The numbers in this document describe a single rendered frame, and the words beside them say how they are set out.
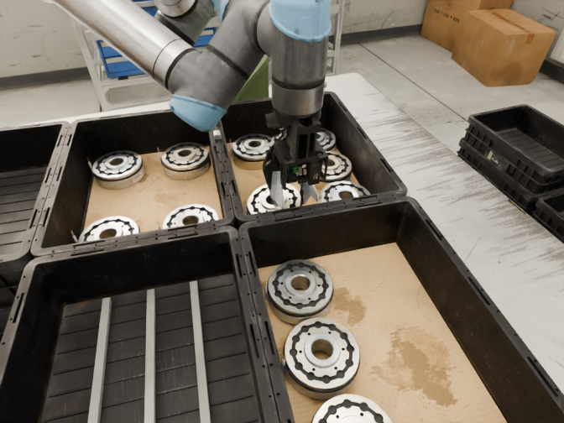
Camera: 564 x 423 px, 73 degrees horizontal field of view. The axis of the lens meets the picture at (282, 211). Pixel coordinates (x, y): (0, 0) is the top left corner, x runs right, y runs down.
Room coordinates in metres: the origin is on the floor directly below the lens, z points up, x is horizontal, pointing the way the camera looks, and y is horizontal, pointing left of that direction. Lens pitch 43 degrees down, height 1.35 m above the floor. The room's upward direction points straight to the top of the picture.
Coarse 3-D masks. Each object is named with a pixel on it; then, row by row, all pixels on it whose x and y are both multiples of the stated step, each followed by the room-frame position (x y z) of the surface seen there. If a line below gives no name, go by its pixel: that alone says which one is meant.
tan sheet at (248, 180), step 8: (232, 144) 0.79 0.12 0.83; (336, 152) 0.76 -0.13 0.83; (232, 160) 0.72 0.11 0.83; (232, 168) 0.69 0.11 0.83; (240, 168) 0.69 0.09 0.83; (240, 176) 0.66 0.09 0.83; (248, 176) 0.66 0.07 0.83; (256, 176) 0.66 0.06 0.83; (352, 176) 0.66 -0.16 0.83; (240, 184) 0.64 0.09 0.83; (248, 184) 0.64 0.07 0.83; (256, 184) 0.64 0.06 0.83; (264, 184) 0.64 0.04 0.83; (288, 184) 0.64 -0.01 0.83; (296, 184) 0.64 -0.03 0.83; (240, 192) 0.61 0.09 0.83; (248, 192) 0.61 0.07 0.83; (320, 192) 0.61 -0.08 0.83; (312, 200) 0.59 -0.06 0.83
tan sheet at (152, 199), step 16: (144, 160) 0.72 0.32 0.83; (144, 176) 0.66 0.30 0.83; (160, 176) 0.66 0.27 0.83; (208, 176) 0.66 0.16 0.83; (96, 192) 0.61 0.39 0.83; (112, 192) 0.61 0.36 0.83; (128, 192) 0.61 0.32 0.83; (144, 192) 0.61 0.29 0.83; (160, 192) 0.61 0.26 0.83; (176, 192) 0.61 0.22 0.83; (192, 192) 0.61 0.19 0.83; (208, 192) 0.61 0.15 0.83; (96, 208) 0.56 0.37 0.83; (112, 208) 0.56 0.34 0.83; (128, 208) 0.56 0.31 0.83; (144, 208) 0.56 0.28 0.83; (160, 208) 0.56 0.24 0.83; (176, 208) 0.56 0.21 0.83; (144, 224) 0.51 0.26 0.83; (160, 224) 0.51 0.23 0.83
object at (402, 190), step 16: (336, 96) 0.85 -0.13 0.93; (224, 144) 0.64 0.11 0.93; (368, 144) 0.64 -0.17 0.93; (224, 160) 0.58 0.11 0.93; (384, 160) 0.58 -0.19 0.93; (384, 192) 0.49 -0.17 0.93; (400, 192) 0.49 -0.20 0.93; (240, 208) 0.45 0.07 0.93; (288, 208) 0.45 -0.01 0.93; (304, 208) 0.45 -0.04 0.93; (320, 208) 0.45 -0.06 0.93; (240, 224) 0.43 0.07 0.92
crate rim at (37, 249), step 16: (144, 112) 0.77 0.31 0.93; (160, 112) 0.77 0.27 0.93; (64, 144) 0.64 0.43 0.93; (64, 160) 0.58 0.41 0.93; (224, 176) 0.54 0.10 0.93; (224, 192) 0.51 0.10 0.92; (48, 208) 0.45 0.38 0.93; (224, 208) 0.45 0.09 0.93; (48, 224) 0.42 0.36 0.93; (192, 224) 0.42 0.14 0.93; (208, 224) 0.42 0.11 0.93; (224, 224) 0.42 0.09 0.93; (96, 240) 0.38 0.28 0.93; (112, 240) 0.38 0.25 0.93; (128, 240) 0.38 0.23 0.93
